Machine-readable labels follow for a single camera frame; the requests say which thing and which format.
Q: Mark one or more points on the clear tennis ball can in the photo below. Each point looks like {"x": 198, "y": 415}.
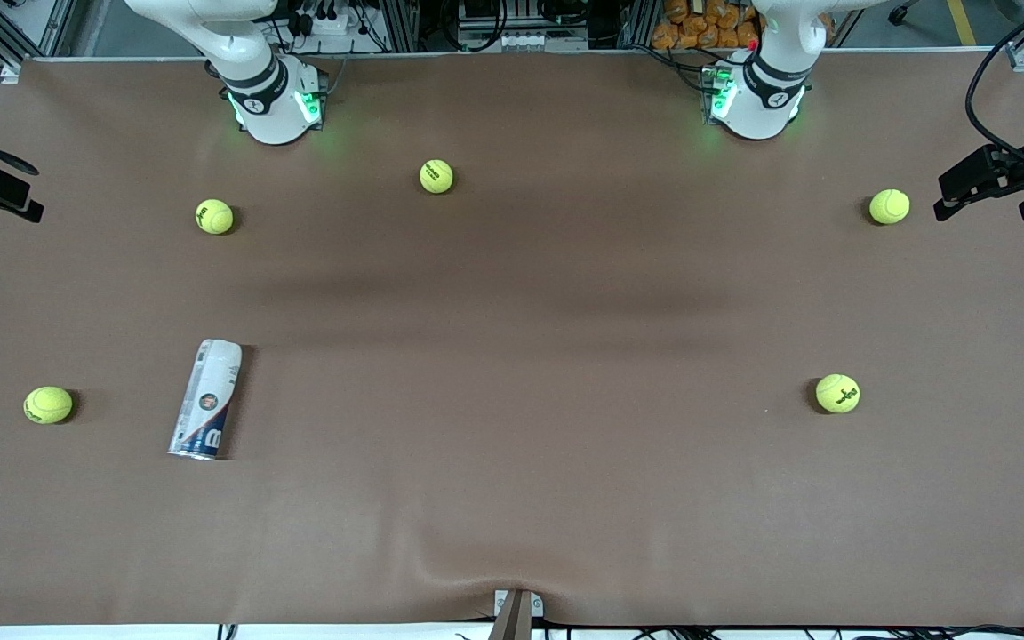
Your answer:
{"x": 210, "y": 400}

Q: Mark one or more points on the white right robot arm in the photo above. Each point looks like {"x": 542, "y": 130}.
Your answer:
{"x": 272, "y": 116}

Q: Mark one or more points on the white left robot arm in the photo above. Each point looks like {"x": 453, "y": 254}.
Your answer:
{"x": 761, "y": 111}

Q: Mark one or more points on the yellow tennis ball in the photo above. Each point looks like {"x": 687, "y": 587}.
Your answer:
{"x": 214, "y": 216}
{"x": 837, "y": 393}
{"x": 48, "y": 404}
{"x": 889, "y": 206}
{"x": 436, "y": 176}

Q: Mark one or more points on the grey base connector box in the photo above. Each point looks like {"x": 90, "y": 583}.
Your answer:
{"x": 312, "y": 98}
{"x": 716, "y": 93}

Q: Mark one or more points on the orange packets pile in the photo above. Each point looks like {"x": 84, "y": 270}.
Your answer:
{"x": 708, "y": 25}

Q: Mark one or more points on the white power strip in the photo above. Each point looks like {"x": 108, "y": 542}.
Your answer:
{"x": 325, "y": 22}

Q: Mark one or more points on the brown table cover mat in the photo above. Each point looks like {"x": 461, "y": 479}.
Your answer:
{"x": 512, "y": 356}

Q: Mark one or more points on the metal table clamp bracket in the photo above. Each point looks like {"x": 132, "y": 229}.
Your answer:
{"x": 517, "y": 613}

